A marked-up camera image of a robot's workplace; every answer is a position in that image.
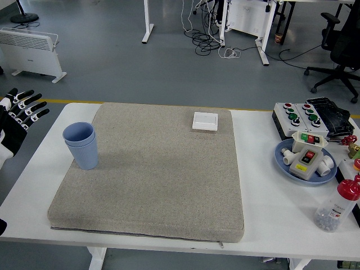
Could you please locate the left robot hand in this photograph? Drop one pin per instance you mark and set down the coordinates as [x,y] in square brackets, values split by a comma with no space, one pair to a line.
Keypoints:
[12,132]

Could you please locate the blue ribbed cup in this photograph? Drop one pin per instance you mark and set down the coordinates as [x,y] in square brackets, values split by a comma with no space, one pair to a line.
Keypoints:
[78,132]
[84,157]

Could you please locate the white push-button control box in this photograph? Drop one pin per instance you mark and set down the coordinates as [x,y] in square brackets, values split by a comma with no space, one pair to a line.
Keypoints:
[281,118]
[302,116]

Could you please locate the black fan stand base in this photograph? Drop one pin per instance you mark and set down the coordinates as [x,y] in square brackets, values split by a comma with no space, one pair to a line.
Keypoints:
[24,17]

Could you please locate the grey-brown cushion mat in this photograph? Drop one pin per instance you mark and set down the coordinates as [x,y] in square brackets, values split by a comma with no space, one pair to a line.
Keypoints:
[174,182]

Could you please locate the white desk leg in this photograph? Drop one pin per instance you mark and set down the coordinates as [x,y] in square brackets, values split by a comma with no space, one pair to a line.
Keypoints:
[147,22]
[263,50]

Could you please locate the white table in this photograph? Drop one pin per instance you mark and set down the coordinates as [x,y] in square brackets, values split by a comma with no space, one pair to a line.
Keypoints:
[267,225]

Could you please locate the white PVC pipe fitting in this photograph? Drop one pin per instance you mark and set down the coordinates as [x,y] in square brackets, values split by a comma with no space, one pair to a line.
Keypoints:
[326,167]
[288,159]

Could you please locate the small tin can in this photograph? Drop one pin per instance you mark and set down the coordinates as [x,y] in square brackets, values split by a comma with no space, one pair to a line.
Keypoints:
[278,38]

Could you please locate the blue plate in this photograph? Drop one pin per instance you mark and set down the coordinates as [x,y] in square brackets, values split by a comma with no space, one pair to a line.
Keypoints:
[315,180]

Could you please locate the black foot pedal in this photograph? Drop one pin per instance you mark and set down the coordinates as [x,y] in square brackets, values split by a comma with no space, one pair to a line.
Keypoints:
[334,115]

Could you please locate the clear bottle red cap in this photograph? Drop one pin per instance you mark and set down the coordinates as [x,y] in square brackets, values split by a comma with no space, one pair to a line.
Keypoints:
[334,208]

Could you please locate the black office chair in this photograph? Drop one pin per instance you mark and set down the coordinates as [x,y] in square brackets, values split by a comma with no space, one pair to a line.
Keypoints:
[344,47]

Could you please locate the red emergency stop button box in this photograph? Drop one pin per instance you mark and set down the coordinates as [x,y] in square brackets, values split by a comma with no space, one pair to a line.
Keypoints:
[357,165]

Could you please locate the green crate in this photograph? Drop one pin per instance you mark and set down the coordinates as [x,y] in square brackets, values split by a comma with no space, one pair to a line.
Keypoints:
[348,265]

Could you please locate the white wall switch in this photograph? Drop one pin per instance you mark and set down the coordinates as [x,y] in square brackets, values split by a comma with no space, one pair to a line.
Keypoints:
[205,121]

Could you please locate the white three-button switch box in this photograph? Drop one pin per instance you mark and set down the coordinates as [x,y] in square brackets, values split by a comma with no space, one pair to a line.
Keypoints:
[299,144]

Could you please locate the grey on-off switch box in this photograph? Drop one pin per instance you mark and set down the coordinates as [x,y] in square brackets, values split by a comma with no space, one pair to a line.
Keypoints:
[305,168]

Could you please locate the black desk frame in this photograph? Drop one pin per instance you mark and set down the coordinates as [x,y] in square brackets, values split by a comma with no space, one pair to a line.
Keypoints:
[288,17]

